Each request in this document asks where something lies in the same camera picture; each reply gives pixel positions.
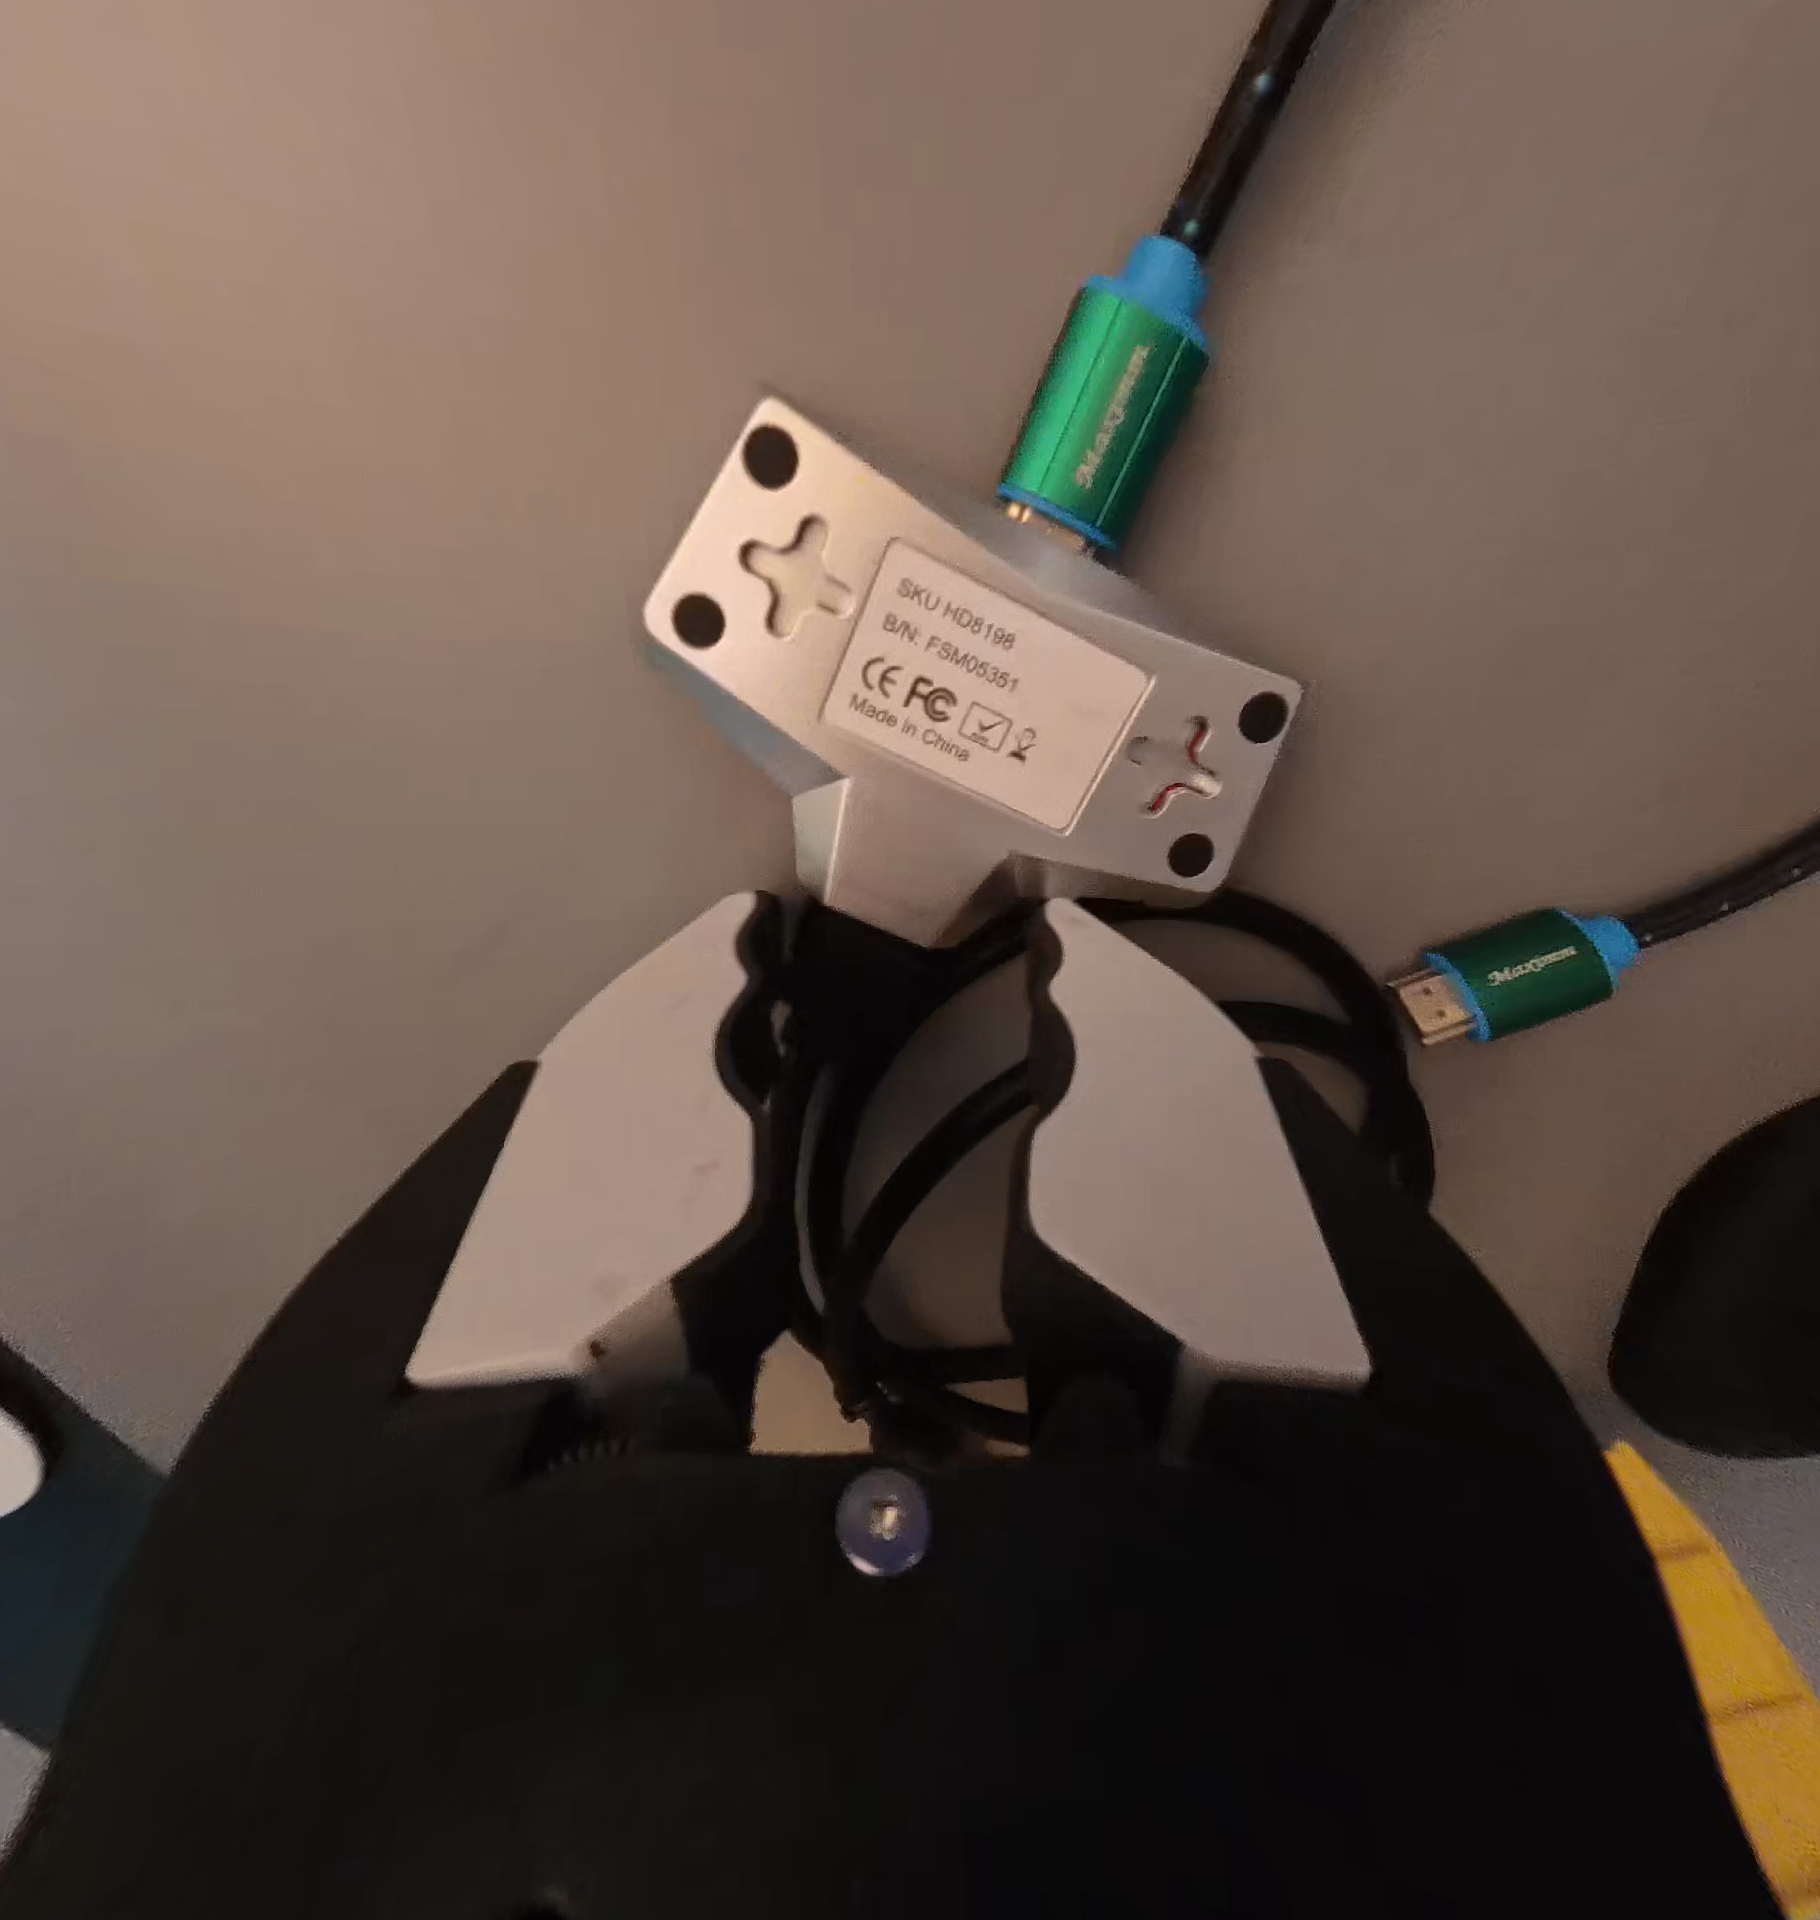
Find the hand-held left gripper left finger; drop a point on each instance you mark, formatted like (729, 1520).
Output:
(595, 1171)

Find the yellow storage bin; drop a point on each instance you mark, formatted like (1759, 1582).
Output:
(1750, 1696)

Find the silver HDMI splitter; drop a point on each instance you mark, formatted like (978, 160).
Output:
(985, 690)

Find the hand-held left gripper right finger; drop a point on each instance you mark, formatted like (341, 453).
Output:
(1166, 1171)

